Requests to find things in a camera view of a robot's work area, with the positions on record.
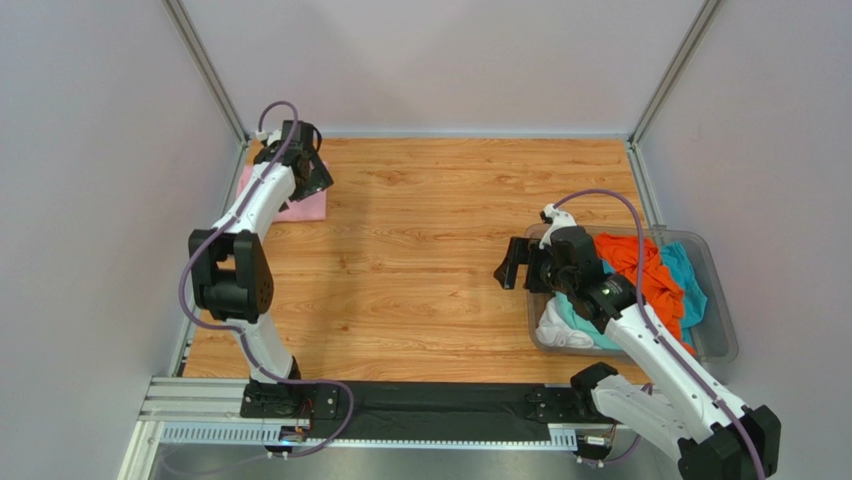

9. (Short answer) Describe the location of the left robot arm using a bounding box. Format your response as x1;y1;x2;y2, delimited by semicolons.
190;127;538;424

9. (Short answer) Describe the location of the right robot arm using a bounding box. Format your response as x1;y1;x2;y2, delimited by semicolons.
494;224;781;479

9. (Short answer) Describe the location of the white t shirt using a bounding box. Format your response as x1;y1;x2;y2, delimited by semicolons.
535;297;597;350

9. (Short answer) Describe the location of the mint green t shirt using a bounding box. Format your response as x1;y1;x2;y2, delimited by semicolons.
554;292;621;351

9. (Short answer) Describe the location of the orange t shirt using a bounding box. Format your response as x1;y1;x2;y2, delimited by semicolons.
594;233;696;354

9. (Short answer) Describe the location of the teal t shirt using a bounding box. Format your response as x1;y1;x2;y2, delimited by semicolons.
603;242;708;337

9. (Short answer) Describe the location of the clear plastic bin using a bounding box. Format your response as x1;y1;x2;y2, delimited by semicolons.
526;227;739;362

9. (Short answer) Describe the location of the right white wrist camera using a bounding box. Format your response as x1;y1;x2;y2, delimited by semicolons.
538;203;577;250

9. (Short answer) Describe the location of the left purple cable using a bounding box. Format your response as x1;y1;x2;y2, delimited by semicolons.
177;100;355;459

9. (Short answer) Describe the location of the purple cable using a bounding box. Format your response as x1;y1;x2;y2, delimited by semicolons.
540;188;768;480
177;100;355;459

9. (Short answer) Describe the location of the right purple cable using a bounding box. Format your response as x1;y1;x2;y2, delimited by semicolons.
540;188;768;480

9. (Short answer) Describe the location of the aluminium frame rail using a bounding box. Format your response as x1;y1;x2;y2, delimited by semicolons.
117;376;760;480

